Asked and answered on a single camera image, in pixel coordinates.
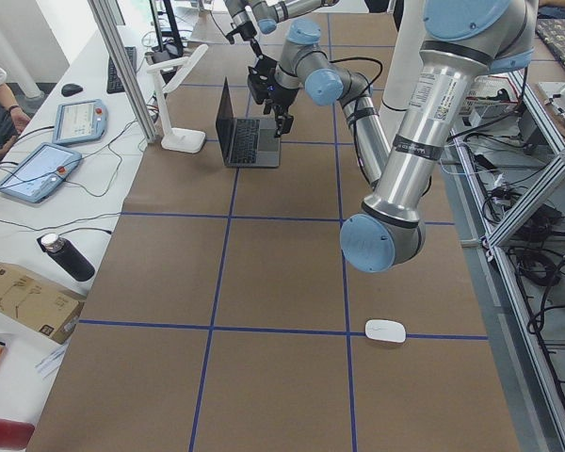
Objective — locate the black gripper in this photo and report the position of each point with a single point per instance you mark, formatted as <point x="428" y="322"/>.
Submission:
<point x="249" y="32"/>
<point x="281" y="95"/>

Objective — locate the grey laptop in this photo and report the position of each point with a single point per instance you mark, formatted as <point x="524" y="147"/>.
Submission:
<point x="245" y="142"/>

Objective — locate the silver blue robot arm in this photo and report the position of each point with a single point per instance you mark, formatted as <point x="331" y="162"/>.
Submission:
<point x="266" y="16"/>
<point x="460" y="41"/>

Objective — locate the white desk lamp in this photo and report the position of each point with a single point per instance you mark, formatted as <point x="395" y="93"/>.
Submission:
<point x="168" y="77"/>

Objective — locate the black desk mouse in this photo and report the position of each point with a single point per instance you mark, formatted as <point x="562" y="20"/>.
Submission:
<point x="70" y="89"/>

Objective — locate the white computer mouse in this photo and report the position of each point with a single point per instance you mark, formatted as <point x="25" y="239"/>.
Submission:
<point x="385" y="331"/>

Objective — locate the upper teach pendant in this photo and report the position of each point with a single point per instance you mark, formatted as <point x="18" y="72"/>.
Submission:
<point x="80" y="122"/>

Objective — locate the teach pendant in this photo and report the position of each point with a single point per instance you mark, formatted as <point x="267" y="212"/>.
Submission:
<point x="40" y="174"/>
<point x="80" y="122"/>

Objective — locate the brown paper table cover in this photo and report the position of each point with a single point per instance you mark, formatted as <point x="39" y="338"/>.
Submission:
<point x="224" y="318"/>

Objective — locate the lower teach pendant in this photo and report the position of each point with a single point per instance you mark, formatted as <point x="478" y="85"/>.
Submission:
<point x="40" y="174"/>

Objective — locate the black bottle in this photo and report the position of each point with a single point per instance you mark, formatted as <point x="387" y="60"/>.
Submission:
<point x="67" y="256"/>

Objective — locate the cardboard box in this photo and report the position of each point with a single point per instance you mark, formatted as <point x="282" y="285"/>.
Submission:
<point x="40" y="304"/>

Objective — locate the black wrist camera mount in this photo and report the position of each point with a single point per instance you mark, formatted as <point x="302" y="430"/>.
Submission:
<point x="230" y="36"/>

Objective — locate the white central pedestal column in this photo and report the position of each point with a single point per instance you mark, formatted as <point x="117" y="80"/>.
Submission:
<point x="406" y="64"/>

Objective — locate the aluminium frame post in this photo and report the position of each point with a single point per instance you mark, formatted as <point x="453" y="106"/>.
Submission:
<point x="105" y="20"/>

